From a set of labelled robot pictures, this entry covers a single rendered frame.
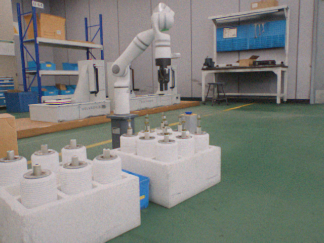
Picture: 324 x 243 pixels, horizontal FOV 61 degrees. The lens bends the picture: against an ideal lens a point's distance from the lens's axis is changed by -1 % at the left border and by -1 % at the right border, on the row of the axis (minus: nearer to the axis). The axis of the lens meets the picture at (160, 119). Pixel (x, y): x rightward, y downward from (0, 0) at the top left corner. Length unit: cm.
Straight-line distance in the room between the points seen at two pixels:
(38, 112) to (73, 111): 43
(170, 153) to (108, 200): 36
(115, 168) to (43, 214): 26
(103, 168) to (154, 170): 29
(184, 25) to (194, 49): 68
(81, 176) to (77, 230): 15
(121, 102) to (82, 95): 196
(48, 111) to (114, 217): 251
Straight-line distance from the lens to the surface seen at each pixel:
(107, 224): 96
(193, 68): 705
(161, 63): 129
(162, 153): 115
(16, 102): 571
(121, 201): 96
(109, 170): 94
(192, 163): 122
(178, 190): 118
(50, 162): 110
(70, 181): 89
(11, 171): 106
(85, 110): 347
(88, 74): 372
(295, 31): 637
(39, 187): 84
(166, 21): 132
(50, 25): 660
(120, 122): 171
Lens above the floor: 51
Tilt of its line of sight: 8 degrees down
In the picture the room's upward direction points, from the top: 1 degrees counter-clockwise
